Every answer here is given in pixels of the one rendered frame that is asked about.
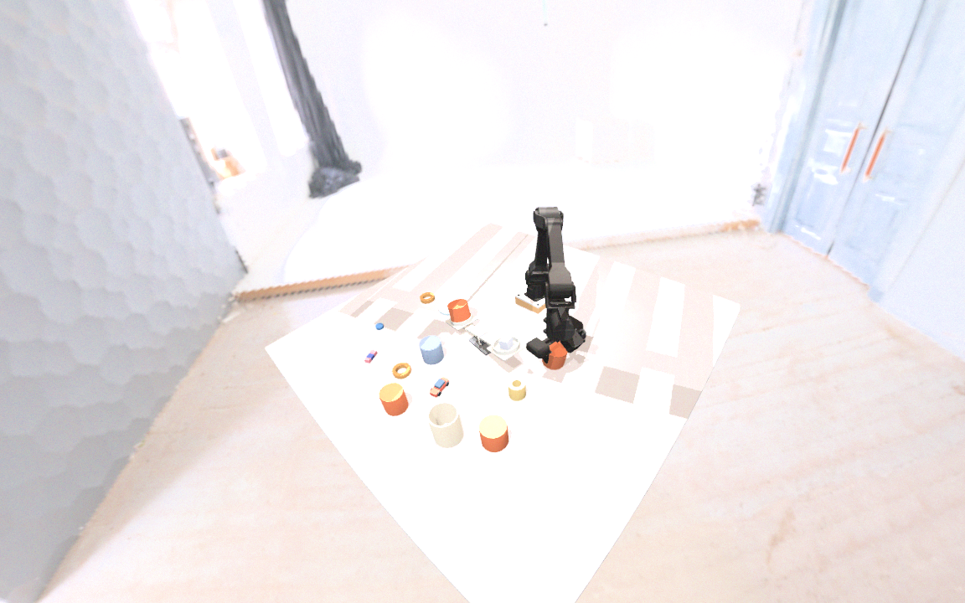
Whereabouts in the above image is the red toy car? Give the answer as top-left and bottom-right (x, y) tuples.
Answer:
(430, 377), (450, 397)

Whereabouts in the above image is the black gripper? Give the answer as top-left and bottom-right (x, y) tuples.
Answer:
(526, 316), (584, 363)

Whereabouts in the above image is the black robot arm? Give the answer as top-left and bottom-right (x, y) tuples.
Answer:
(524, 206), (587, 353)

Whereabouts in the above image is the orange cylinder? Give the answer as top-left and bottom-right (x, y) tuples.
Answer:
(379, 383), (409, 416)
(447, 299), (471, 322)
(478, 415), (508, 452)
(542, 341), (568, 370)

